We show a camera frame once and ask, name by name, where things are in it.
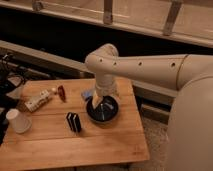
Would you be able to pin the black round bowl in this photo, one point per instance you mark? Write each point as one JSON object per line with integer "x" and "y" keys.
{"x": 105, "y": 111}

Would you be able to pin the metal window bracket right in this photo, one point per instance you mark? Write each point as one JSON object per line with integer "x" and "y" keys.
{"x": 172, "y": 16}

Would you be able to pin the black striped eraser block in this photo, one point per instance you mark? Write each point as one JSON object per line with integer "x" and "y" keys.
{"x": 74, "y": 122}

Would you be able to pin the dark red small object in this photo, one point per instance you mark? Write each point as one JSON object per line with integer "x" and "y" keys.
{"x": 61, "y": 93}

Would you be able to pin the metal window bracket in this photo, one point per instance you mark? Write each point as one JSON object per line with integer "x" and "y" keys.
{"x": 172, "y": 16}
{"x": 108, "y": 12}
{"x": 37, "y": 5}

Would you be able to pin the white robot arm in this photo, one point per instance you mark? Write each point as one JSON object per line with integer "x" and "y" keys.
{"x": 190, "y": 126}

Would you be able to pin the metal window bracket left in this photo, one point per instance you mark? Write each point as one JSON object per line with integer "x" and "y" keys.
{"x": 37, "y": 5}

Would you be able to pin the metal window bracket middle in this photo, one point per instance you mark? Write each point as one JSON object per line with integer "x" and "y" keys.
{"x": 108, "y": 12}

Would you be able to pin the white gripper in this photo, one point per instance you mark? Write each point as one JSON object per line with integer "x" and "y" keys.
{"x": 98, "y": 96}

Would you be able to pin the blue small object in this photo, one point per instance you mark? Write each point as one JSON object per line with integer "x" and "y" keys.
{"x": 87, "y": 94}

